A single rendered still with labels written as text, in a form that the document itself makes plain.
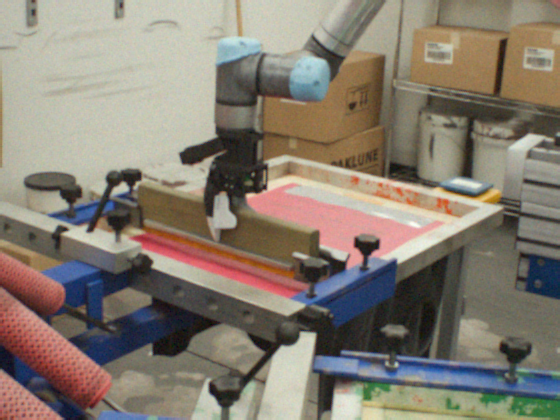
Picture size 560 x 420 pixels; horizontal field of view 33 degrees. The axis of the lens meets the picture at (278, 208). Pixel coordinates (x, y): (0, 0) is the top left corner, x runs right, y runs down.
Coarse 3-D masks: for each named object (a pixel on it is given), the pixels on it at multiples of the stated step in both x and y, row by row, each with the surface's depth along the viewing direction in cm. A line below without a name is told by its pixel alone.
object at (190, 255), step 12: (276, 192) 220; (252, 204) 211; (324, 204) 213; (132, 240) 185; (144, 240) 186; (156, 240) 186; (168, 240) 186; (156, 252) 180; (168, 252) 180; (180, 252) 180; (192, 252) 181; (204, 252) 181; (192, 264) 175; (204, 264) 175
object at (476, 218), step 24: (288, 168) 234; (312, 168) 230; (336, 168) 229; (192, 192) 207; (360, 192) 224; (384, 192) 220; (408, 192) 216; (432, 192) 214; (456, 216) 210; (480, 216) 200; (432, 240) 184; (456, 240) 190; (408, 264) 175
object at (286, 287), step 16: (400, 224) 203; (432, 224) 204; (384, 240) 193; (400, 240) 193; (352, 256) 183; (224, 272) 172; (240, 272) 173; (256, 272) 173; (272, 288) 166; (288, 288) 167; (304, 288) 167
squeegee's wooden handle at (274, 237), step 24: (144, 192) 184; (168, 192) 180; (144, 216) 185; (168, 216) 181; (192, 216) 177; (240, 216) 170; (264, 216) 169; (240, 240) 172; (264, 240) 168; (288, 240) 165; (312, 240) 163
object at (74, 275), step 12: (72, 264) 149; (84, 264) 149; (48, 276) 144; (60, 276) 144; (72, 276) 144; (84, 276) 145; (96, 276) 147; (108, 276) 149; (120, 276) 152; (72, 288) 144; (84, 288) 146; (108, 288) 150; (120, 288) 152; (72, 300) 144; (84, 300) 146; (60, 312) 143
